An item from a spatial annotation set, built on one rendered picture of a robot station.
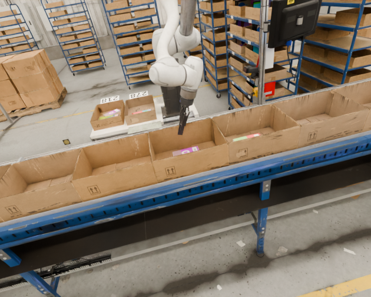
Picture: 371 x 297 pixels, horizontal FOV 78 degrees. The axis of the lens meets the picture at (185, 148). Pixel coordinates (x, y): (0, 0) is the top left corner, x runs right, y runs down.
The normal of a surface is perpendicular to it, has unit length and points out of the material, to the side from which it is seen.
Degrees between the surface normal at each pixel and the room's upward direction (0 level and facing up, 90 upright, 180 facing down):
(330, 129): 91
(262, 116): 89
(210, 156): 90
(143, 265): 0
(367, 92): 89
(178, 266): 0
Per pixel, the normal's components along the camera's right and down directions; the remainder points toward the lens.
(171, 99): 0.15, 0.56
